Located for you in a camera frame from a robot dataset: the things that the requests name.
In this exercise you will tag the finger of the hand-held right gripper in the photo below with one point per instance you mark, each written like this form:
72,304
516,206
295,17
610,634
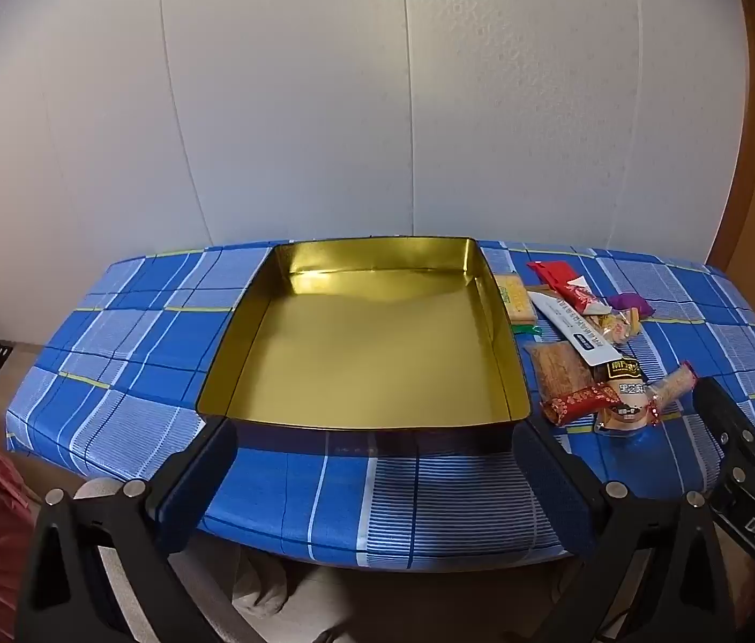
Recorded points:
719,408

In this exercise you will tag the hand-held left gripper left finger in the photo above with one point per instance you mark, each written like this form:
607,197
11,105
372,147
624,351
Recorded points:
200,475

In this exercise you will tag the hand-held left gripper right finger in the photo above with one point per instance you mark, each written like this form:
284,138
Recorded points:
551,482

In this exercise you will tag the long clear biscuit packet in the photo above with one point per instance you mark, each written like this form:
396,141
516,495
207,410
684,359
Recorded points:
672,385

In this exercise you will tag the red patterned snack bar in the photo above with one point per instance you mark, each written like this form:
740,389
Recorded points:
571,405

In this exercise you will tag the black and white sesame packet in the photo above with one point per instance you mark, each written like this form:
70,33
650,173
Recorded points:
625,392

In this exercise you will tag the brown spicy strip packet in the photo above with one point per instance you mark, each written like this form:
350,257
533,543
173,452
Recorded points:
558,368

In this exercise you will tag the clear yellow seed bag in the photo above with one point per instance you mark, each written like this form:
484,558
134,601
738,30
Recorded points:
618,327

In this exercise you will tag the purple snack packet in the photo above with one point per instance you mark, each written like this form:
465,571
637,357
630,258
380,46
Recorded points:
632,301

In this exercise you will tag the long white packet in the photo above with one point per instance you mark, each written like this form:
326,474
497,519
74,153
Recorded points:
571,325

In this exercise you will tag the red and white wafer packet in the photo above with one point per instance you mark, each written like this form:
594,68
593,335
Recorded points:
578,293

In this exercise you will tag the yellow cracker packet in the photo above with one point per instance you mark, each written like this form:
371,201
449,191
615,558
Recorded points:
514,295

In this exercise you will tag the gold tin box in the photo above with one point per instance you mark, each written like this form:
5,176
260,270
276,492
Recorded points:
364,348

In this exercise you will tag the plain red snack packet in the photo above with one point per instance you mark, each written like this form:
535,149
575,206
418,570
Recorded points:
548,273

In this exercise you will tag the blue plaid tablecloth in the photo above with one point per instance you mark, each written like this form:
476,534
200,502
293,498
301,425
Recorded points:
116,348

